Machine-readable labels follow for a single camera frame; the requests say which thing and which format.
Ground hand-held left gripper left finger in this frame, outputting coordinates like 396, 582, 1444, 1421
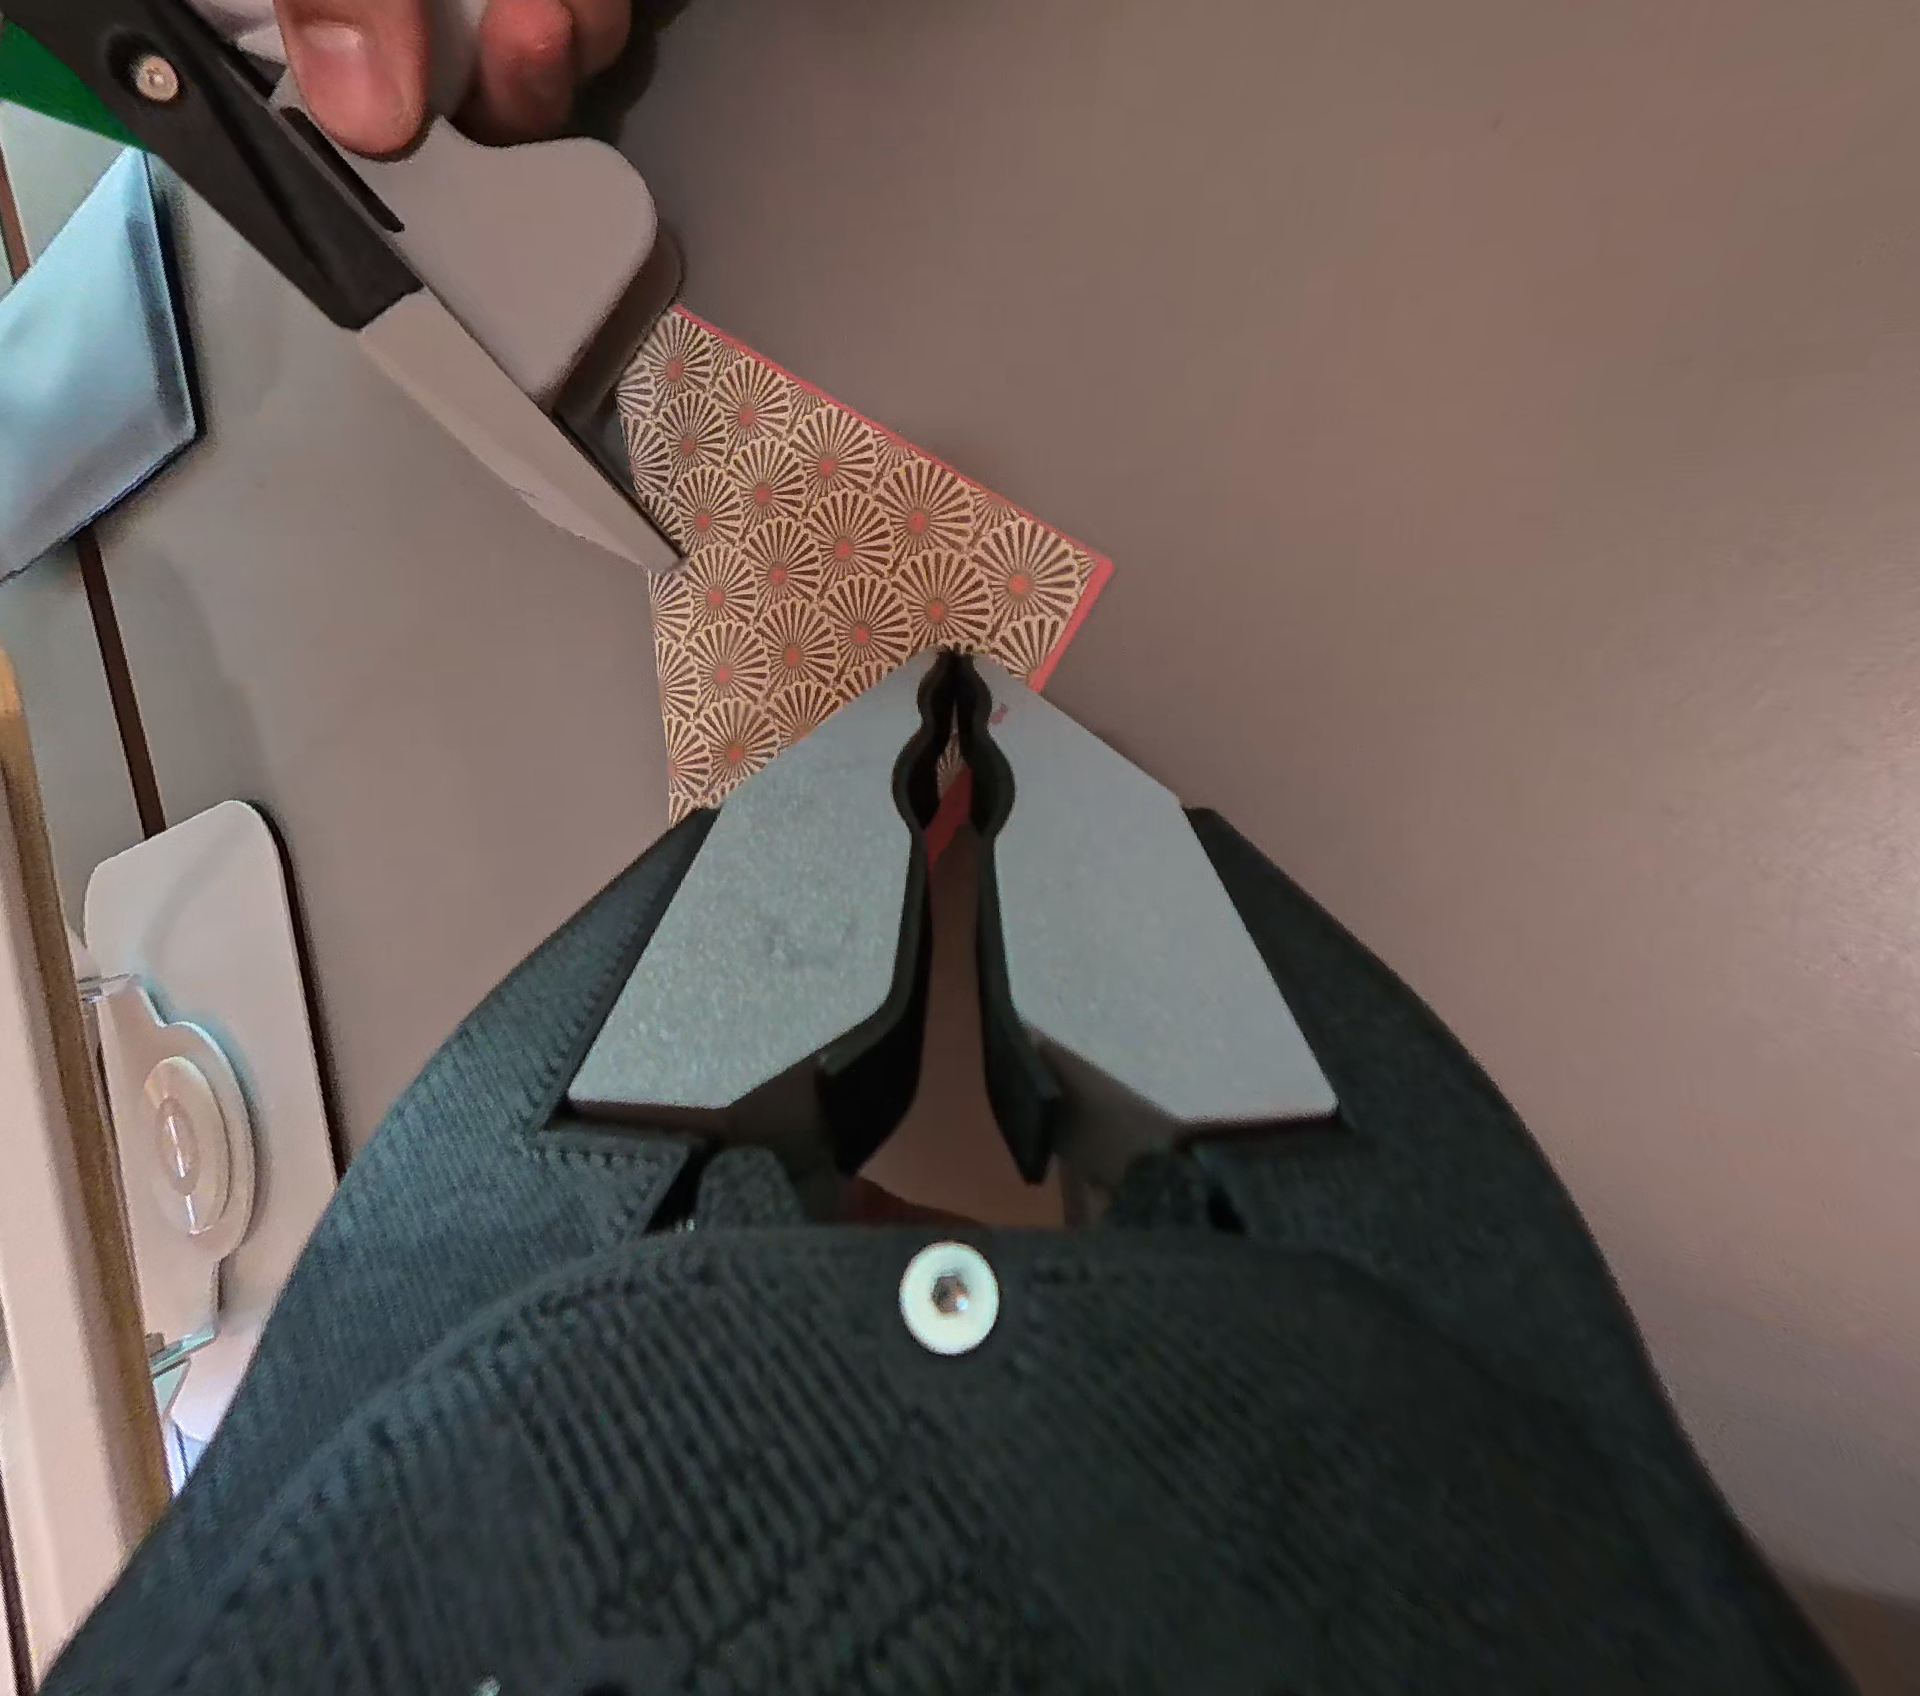
567, 652, 963, 1188

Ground patterned origami paper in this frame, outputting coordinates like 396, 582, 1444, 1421
618, 304, 1115, 827

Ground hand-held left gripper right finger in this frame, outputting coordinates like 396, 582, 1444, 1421
949, 661, 1341, 1188

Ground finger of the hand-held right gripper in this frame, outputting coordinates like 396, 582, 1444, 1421
357, 285, 690, 575
277, 61, 665, 414

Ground grey flat folder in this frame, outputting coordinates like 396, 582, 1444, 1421
0, 148, 207, 584

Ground white document stand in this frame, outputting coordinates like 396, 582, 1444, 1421
0, 652, 345, 1696

